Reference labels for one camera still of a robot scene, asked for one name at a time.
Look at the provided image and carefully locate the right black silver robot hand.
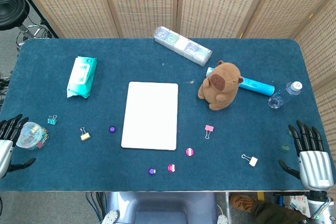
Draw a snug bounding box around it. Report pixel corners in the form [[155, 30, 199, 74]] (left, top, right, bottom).
[[278, 120, 334, 191]]

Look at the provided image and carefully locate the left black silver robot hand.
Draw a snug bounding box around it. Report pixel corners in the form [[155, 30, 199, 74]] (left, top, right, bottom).
[[0, 113, 37, 180]]

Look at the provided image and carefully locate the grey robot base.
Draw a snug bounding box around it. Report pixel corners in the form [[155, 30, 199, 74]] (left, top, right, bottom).
[[101, 191, 228, 224]]

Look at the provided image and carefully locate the white board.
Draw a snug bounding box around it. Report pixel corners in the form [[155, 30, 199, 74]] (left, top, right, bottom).
[[121, 81, 179, 151]]

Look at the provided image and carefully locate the clear jar of binder clips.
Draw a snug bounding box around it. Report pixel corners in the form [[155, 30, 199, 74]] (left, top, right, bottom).
[[16, 121, 50, 152]]

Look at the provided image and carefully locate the printed white box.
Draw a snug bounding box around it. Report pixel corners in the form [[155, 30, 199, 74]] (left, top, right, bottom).
[[289, 194, 312, 218]]

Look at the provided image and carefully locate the dark green cloth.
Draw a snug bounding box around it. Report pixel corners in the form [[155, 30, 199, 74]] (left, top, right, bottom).
[[251, 200, 308, 224]]

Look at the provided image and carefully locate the cream white binder clip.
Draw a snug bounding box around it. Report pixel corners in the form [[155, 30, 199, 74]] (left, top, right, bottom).
[[241, 153, 259, 167]]

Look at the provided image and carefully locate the clear plastic water bottle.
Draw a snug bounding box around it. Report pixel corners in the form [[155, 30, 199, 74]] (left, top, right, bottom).
[[267, 81, 303, 110]]

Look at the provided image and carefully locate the yellow binder clip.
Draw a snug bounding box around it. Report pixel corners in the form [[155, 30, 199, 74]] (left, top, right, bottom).
[[79, 126, 91, 141]]

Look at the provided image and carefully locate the brown fabric item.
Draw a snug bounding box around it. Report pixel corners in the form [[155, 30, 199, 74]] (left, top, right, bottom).
[[229, 194, 256, 212]]

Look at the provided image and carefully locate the blue cylindrical tube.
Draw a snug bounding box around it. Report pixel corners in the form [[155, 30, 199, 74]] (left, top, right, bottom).
[[205, 67, 276, 97]]

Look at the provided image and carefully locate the blue table cloth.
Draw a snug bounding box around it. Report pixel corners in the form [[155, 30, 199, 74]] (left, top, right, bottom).
[[0, 37, 336, 192]]

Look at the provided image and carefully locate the green wet wipes pack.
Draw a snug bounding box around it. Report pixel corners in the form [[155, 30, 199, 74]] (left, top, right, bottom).
[[66, 56, 98, 99]]

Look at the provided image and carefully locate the pink binder clip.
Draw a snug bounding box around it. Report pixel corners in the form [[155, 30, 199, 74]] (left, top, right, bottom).
[[204, 124, 215, 140]]

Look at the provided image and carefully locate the brown capybara plush toy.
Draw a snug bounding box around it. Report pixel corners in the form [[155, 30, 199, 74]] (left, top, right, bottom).
[[197, 60, 245, 111]]

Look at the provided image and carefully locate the black round stool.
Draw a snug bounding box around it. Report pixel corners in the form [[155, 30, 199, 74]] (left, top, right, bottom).
[[0, 0, 57, 50]]

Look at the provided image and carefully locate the clear-wrapped tissue packs row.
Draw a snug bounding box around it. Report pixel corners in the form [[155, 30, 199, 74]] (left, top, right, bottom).
[[153, 26, 213, 67]]

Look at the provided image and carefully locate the bundle of dark cables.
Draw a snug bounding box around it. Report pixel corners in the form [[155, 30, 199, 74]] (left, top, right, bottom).
[[85, 191, 106, 222]]

